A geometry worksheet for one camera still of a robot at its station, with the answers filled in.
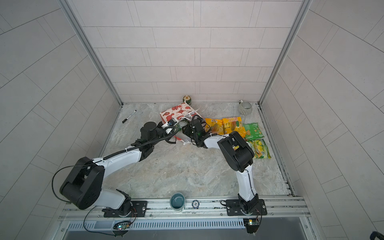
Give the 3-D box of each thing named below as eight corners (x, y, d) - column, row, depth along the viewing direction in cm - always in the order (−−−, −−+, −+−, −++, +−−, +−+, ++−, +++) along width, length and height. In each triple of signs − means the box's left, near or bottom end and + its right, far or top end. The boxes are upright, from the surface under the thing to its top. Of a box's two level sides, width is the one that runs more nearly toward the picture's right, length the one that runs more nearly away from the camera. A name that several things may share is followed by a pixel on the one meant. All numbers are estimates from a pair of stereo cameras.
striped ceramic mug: (238, 115, 111) (240, 110, 106) (238, 105, 117) (240, 100, 113) (249, 117, 110) (252, 112, 105) (249, 106, 116) (251, 101, 112)
